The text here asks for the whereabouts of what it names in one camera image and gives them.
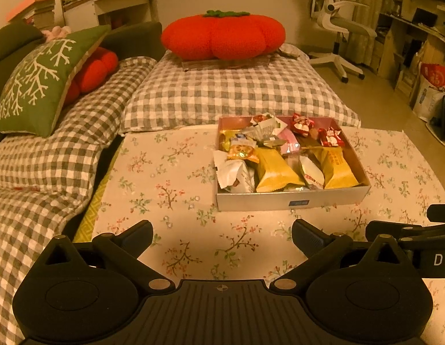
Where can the pink snack packet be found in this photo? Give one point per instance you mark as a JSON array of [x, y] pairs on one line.
[[289, 142]]

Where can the brown woven seat pad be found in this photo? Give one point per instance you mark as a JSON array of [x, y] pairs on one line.
[[244, 64]]

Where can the white office chair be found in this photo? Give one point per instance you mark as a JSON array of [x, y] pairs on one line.
[[337, 25]]

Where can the yellow snack packet orange print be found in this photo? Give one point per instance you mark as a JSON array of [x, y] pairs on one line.
[[339, 169]]

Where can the orange printed snack packet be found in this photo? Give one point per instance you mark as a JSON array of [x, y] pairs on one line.
[[242, 152]]

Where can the pink cardboard box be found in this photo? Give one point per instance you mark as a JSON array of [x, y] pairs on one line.
[[280, 199]]

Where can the stack of books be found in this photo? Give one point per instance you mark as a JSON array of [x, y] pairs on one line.
[[35, 9]]

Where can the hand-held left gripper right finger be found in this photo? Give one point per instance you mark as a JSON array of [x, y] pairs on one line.
[[302, 230]]

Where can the orange pumpkin cushion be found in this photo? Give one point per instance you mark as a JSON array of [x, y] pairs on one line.
[[222, 36]]

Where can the green embroidered cushion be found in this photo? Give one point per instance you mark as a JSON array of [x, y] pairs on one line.
[[39, 79]]

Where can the small yellow packet dark label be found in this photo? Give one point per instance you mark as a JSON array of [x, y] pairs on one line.
[[237, 138]]

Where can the white packet red label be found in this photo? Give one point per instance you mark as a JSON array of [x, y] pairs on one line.
[[312, 174]]

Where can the small red cushion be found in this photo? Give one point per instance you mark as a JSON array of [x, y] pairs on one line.
[[96, 72]]

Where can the white bag red print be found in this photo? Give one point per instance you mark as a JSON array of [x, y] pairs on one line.
[[432, 93]]

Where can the beige curtain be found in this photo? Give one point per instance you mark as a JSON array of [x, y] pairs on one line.
[[373, 10]]

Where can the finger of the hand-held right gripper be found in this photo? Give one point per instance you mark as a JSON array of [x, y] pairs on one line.
[[441, 214], [391, 230]]

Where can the checkered bed pillow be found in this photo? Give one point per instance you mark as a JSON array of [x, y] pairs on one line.
[[215, 93]]

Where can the wooden desk shelf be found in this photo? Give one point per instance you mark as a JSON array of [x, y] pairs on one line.
[[420, 36]]

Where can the large yellow snack packet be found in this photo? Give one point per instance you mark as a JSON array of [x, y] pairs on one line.
[[276, 172]]

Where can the grey checked sofa cover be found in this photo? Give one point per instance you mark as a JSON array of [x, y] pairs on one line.
[[46, 172]]

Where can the pink plush toy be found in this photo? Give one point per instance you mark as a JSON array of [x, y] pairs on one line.
[[55, 33]]

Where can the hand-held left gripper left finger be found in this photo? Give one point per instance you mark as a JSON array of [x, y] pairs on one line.
[[143, 231]]

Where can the white snack wrapper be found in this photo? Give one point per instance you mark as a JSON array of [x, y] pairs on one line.
[[233, 176]]

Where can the white bookshelf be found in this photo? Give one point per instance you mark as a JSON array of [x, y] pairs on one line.
[[111, 3]]

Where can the floral tablecloth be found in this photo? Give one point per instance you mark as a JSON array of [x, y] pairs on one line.
[[165, 194]]

